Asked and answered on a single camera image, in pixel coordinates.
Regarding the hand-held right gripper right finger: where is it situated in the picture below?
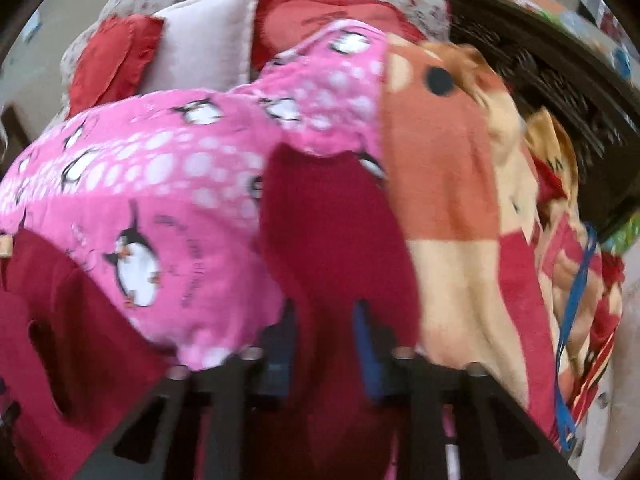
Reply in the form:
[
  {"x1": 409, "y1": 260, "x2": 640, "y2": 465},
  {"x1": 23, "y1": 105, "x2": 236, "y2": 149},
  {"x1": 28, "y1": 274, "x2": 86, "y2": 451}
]
[{"x1": 352, "y1": 302, "x2": 568, "y2": 480}]

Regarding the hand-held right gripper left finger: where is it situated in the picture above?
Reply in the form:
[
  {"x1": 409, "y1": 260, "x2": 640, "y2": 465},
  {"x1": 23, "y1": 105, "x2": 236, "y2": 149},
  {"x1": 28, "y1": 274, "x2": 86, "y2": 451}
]
[{"x1": 75, "y1": 301, "x2": 301, "y2": 480}]

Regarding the dark red garment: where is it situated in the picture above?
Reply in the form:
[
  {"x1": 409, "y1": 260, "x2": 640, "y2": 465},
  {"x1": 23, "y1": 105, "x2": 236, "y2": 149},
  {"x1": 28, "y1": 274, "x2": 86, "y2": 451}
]
[{"x1": 0, "y1": 145, "x2": 421, "y2": 480}]

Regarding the orange cream plush blanket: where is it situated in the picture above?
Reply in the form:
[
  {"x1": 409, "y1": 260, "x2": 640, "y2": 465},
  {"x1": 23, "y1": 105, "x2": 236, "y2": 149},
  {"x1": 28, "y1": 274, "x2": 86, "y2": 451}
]
[{"x1": 380, "y1": 35, "x2": 626, "y2": 453}]

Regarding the pink penguin print blanket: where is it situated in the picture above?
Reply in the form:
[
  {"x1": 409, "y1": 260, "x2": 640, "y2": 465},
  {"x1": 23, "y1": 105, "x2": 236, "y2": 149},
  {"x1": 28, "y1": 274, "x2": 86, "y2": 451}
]
[{"x1": 0, "y1": 20, "x2": 396, "y2": 368}]

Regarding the pale pink pillow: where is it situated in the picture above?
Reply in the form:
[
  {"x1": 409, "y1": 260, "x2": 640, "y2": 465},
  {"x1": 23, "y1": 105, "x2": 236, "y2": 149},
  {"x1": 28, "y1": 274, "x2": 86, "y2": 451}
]
[{"x1": 142, "y1": 0, "x2": 261, "y2": 96}]

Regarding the red heart pillow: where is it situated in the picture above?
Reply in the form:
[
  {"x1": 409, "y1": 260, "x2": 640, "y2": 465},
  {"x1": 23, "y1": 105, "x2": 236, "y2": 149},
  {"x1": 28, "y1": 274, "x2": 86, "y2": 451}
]
[
  {"x1": 67, "y1": 14, "x2": 166, "y2": 118},
  {"x1": 250, "y1": 0, "x2": 426, "y2": 71}
]

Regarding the dark carved wooden cabinet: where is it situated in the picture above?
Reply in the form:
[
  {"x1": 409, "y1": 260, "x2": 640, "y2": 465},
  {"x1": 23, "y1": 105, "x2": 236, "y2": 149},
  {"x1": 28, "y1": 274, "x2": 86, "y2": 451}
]
[{"x1": 440, "y1": 0, "x2": 640, "y2": 241}]

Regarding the colourful printed sheet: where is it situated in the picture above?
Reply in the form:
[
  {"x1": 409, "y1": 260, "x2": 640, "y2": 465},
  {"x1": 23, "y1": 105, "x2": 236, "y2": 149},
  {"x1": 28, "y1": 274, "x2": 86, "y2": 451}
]
[{"x1": 490, "y1": 0, "x2": 640, "y2": 81}]

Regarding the blue strap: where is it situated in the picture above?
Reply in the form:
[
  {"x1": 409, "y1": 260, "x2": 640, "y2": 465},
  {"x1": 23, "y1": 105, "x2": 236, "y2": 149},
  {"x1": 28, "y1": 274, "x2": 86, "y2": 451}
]
[{"x1": 555, "y1": 225, "x2": 598, "y2": 453}]

